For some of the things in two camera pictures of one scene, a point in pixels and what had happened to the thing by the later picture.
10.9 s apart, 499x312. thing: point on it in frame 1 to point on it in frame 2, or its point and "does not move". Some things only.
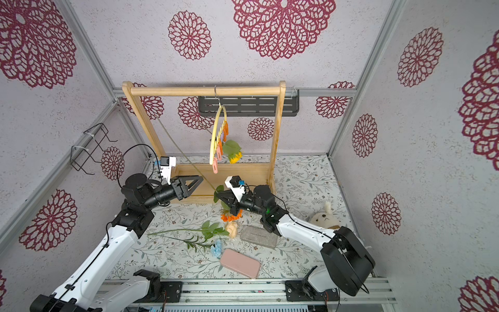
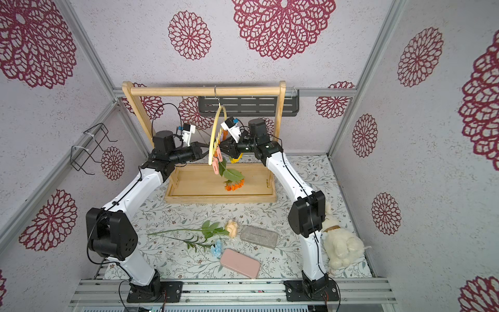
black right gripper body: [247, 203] to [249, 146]
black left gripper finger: [187, 190] to [195, 151]
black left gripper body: [167, 192] to [180, 156]
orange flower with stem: [227, 214] to [235, 179]
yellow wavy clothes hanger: [219, 123] does not move
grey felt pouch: [259, 235] does not move
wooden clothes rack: [212, 175] does not move
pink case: [243, 263] does not move
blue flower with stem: [216, 249] does not move
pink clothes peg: [215, 166] does not move
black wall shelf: [249, 105] does not move
